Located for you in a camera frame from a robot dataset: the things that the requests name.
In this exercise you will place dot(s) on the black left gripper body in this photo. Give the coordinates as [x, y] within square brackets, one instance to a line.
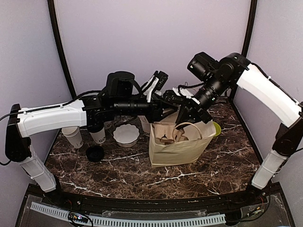
[126, 108]

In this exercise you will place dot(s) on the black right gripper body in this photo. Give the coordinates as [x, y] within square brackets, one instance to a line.
[190, 101]

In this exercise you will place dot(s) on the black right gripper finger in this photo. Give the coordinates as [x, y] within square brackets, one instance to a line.
[184, 114]
[200, 114]

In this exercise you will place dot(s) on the brown paper takeout bag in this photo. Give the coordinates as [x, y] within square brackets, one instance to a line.
[185, 152]

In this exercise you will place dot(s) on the brown cardboard cup carrier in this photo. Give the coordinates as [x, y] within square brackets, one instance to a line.
[165, 133]

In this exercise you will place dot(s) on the white paper coffee cup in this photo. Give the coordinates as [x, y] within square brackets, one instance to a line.
[99, 137]

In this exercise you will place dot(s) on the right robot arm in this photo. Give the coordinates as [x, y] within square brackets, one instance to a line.
[235, 70]

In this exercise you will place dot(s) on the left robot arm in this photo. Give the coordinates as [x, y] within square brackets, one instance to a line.
[88, 111]

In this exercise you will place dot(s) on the white paper cup with straws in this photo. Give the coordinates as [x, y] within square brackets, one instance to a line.
[145, 125]

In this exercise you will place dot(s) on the lime green bowl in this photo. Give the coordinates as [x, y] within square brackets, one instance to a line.
[217, 129]

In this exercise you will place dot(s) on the white scalloped bowl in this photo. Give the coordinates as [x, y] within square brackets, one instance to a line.
[126, 135]

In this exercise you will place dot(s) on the stack of black lids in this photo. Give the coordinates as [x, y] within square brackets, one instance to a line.
[95, 153]

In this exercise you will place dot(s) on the stack of white paper cups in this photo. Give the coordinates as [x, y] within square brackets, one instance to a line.
[73, 135]

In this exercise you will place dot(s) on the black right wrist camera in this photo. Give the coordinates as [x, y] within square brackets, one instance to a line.
[203, 66]

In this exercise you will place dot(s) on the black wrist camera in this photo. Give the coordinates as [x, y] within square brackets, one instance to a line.
[119, 83]
[203, 66]

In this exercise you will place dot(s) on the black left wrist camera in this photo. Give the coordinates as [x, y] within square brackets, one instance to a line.
[119, 83]

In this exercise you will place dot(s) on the white slotted cable duct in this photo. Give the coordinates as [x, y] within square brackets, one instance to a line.
[80, 220]

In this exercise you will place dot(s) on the black left frame post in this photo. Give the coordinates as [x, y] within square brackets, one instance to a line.
[59, 47]

